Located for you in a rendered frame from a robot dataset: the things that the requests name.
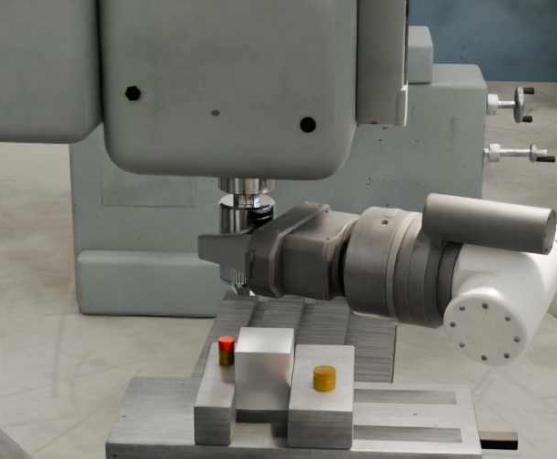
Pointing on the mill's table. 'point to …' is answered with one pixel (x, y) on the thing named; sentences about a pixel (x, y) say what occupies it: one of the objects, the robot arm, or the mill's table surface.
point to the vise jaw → (342, 428)
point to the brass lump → (324, 378)
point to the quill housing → (228, 86)
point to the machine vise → (249, 433)
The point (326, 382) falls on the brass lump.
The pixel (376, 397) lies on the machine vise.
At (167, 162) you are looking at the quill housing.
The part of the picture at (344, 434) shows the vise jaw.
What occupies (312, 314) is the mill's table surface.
